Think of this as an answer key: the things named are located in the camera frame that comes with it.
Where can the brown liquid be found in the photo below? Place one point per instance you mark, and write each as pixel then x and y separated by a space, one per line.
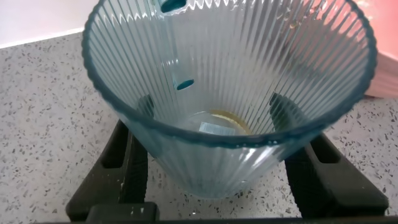
pixel 236 119

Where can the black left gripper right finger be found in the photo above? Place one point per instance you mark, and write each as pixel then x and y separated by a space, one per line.
pixel 329 189

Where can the ribbed translucent blue cup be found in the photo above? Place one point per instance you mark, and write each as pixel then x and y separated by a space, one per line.
pixel 217 171

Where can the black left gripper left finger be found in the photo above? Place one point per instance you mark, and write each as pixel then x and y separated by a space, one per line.
pixel 124 180

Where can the pink bowl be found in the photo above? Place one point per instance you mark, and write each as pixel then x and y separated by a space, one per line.
pixel 385 62

